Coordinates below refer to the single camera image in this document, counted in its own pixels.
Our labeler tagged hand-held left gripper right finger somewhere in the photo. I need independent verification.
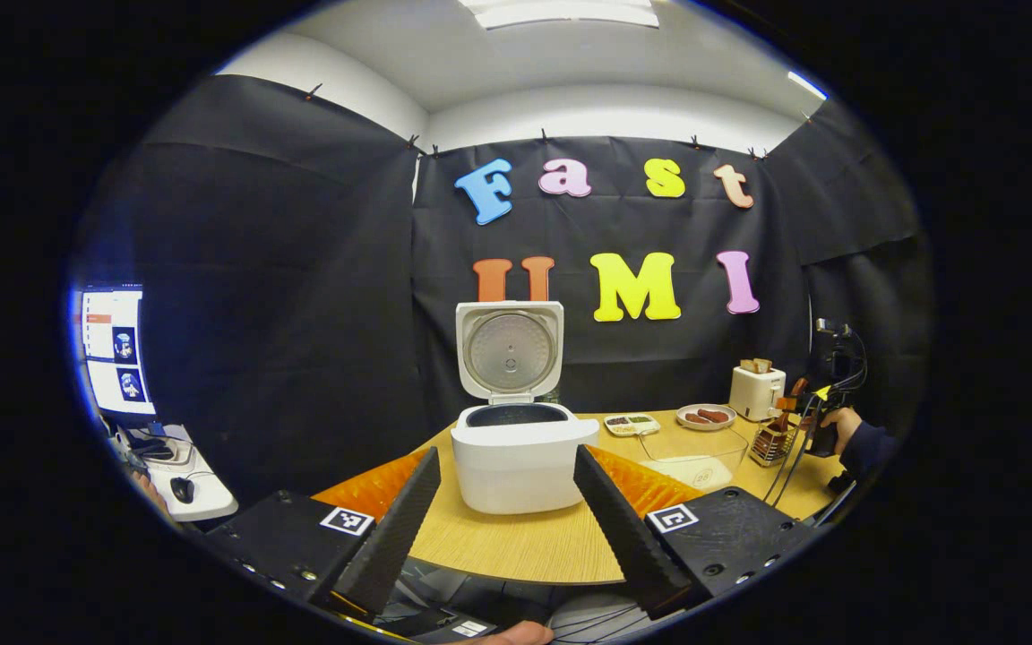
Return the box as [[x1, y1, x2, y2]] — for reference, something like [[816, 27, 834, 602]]
[[572, 444, 817, 621]]

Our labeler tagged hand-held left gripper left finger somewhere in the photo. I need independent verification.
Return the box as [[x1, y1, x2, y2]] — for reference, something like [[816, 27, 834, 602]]
[[202, 446, 442, 619]]

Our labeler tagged brown wooden spoon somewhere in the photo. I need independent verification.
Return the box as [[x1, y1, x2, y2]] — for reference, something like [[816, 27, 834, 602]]
[[771, 376, 811, 435]]

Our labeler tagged metal wire chopstick holder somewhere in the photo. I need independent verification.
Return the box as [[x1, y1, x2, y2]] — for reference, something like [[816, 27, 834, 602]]
[[749, 421, 795, 468]]

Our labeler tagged white rice cooker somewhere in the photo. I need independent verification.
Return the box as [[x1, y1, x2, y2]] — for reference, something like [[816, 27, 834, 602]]
[[451, 300, 600, 516]]

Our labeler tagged white toaster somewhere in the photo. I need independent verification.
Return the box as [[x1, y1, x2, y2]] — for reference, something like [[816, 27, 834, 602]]
[[729, 365, 787, 422]]

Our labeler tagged clear glass dish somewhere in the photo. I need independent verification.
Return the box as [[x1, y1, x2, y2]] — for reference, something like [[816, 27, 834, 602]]
[[637, 426, 750, 494]]

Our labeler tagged white round plate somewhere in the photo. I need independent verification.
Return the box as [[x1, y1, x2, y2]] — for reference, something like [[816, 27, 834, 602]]
[[676, 403, 737, 432]]

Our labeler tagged white divided grain dish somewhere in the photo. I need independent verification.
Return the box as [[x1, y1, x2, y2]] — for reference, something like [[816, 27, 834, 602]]
[[604, 413, 661, 437]]

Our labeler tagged white side desk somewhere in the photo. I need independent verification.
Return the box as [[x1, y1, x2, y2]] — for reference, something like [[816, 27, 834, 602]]
[[108, 421, 239, 523]]

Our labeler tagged computer monitor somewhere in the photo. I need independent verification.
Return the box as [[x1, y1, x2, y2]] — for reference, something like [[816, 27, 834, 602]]
[[77, 285, 157, 417]]

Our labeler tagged large ceiling light panel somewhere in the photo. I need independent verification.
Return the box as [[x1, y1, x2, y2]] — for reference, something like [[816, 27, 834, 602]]
[[458, 0, 660, 30]]

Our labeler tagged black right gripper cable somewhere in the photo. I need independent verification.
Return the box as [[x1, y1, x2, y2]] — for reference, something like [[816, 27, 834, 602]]
[[762, 394, 830, 507]]

